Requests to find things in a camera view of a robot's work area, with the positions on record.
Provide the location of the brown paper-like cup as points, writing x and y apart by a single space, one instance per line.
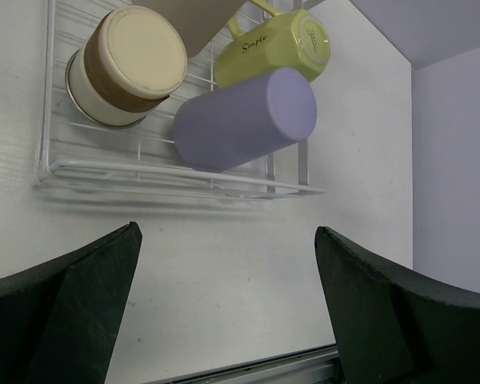
196 21

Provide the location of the small metal-lined beige cup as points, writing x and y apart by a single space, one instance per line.
133 61

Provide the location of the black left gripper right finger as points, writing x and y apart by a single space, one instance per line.
392 324

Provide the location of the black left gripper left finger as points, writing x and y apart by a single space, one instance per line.
59 320

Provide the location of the white wire dish rack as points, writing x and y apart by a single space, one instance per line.
79 154

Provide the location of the aluminium frame rail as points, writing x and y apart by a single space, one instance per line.
316 365

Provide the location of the pale yellow mug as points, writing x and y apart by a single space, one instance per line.
294 39

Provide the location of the lavender plastic cup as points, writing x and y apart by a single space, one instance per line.
229 127

